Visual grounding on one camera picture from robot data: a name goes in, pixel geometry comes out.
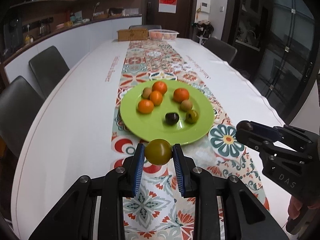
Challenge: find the green tomato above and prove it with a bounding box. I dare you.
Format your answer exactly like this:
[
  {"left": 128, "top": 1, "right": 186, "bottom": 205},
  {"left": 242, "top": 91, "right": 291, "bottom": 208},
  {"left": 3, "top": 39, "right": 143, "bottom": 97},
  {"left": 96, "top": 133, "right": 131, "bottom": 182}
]
[
  {"left": 185, "top": 109, "right": 199, "bottom": 124},
  {"left": 144, "top": 139, "right": 172, "bottom": 166}
]

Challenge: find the brown longan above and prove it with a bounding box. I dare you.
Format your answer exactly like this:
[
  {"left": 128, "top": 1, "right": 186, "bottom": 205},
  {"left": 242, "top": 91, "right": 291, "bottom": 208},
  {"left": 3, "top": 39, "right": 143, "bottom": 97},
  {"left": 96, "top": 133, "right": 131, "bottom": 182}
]
[
  {"left": 180, "top": 100, "right": 193, "bottom": 112},
  {"left": 142, "top": 87, "right": 152, "bottom": 99}
]

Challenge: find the dark plum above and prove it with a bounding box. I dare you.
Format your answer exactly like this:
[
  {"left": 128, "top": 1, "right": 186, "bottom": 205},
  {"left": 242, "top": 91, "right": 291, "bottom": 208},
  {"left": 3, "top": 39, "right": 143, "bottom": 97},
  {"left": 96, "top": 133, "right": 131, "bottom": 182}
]
[
  {"left": 165, "top": 112, "right": 180, "bottom": 126},
  {"left": 236, "top": 120, "right": 253, "bottom": 131}
]

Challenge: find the large orange mandarin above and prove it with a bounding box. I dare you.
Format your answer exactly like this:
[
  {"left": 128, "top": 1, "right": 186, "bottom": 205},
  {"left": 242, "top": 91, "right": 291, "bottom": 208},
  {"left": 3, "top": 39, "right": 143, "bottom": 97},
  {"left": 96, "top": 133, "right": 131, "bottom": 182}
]
[{"left": 152, "top": 81, "right": 168, "bottom": 95}]

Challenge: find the white kitchen counter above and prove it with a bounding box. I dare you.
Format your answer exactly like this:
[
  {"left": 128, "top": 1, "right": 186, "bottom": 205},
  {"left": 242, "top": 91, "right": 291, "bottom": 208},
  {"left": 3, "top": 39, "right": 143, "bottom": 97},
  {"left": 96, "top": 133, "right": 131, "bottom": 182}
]
[{"left": 1, "top": 15, "right": 142, "bottom": 85}]

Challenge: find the operator right hand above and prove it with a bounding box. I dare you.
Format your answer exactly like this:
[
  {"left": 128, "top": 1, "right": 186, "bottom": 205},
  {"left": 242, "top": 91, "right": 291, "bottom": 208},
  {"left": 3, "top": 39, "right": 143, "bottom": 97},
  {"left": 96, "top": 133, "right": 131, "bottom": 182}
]
[{"left": 287, "top": 196, "right": 320, "bottom": 219}]

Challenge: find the patterned table runner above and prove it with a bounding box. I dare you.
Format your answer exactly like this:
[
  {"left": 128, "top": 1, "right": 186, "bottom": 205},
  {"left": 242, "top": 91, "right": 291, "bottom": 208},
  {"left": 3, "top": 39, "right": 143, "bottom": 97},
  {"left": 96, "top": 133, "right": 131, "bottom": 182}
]
[{"left": 111, "top": 40, "right": 269, "bottom": 239}]

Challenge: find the right grey chair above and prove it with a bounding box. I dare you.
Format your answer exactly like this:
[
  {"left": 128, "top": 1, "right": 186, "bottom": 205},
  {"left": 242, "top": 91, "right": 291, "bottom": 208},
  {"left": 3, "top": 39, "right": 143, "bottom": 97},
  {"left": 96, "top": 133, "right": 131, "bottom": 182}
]
[{"left": 203, "top": 37, "right": 238, "bottom": 64}]

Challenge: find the green plate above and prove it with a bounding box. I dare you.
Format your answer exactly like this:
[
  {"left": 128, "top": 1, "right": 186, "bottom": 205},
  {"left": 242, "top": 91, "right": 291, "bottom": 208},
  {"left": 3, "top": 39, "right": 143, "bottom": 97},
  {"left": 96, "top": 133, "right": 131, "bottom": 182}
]
[{"left": 119, "top": 80, "right": 214, "bottom": 145}]

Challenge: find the near left grey chair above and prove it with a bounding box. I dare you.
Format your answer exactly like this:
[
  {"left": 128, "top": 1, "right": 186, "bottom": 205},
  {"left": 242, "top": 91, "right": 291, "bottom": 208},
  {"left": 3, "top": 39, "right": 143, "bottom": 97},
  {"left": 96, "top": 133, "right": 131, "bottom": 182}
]
[{"left": 0, "top": 76, "right": 44, "bottom": 157}]

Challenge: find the plastic fruit container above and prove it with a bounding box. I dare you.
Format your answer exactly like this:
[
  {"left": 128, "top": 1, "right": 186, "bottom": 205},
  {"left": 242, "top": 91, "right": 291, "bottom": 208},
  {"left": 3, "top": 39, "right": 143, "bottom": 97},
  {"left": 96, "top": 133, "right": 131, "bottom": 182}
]
[{"left": 149, "top": 29, "right": 179, "bottom": 41}]

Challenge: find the far left grey chair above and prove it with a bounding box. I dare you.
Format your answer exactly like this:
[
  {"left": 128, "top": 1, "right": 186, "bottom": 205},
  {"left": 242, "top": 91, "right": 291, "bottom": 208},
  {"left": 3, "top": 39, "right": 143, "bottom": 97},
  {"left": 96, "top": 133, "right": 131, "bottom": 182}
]
[{"left": 29, "top": 46, "right": 69, "bottom": 98}]

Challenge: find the far end grey chair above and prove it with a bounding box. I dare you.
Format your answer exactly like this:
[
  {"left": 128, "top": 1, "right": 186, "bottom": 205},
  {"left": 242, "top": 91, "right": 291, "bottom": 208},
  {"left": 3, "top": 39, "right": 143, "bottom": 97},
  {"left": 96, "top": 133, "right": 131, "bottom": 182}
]
[{"left": 129, "top": 24, "right": 162, "bottom": 30}]

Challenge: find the black coffee machine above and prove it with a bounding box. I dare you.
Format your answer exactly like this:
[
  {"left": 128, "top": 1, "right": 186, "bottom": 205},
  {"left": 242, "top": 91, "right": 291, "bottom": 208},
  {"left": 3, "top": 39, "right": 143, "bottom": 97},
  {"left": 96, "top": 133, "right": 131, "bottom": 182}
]
[{"left": 4, "top": 18, "right": 24, "bottom": 54}]

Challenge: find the white wall intercom panel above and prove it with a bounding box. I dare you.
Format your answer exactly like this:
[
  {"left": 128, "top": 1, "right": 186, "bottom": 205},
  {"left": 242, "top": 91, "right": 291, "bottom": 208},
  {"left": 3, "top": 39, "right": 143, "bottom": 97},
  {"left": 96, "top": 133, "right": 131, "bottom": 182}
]
[{"left": 200, "top": 2, "right": 210, "bottom": 14}]

